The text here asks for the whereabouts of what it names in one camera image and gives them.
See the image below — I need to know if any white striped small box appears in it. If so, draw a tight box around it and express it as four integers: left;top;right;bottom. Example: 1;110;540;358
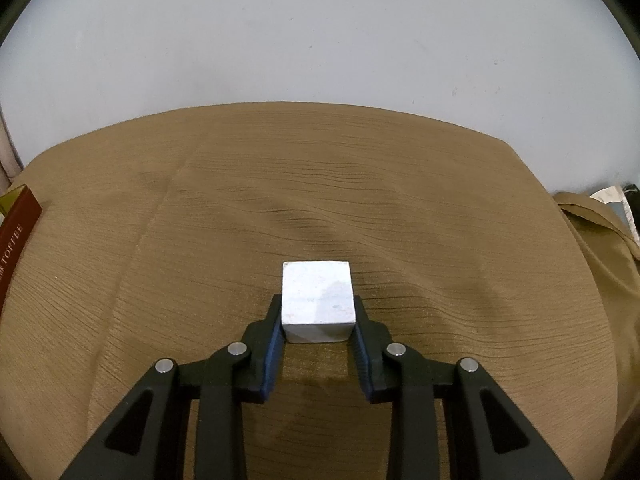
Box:
281;260;356;344

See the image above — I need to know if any gold metal tin tray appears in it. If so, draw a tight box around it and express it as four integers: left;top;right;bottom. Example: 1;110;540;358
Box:
0;185;42;309

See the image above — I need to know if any patterned beige curtain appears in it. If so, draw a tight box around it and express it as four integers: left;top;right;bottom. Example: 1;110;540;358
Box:
0;114;24;192

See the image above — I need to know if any brown tablecloth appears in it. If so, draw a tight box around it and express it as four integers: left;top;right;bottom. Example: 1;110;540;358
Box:
1;103;639;479

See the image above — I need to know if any white cloth pile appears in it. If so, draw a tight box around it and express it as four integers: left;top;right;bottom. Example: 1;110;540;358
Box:
590;184;640;244

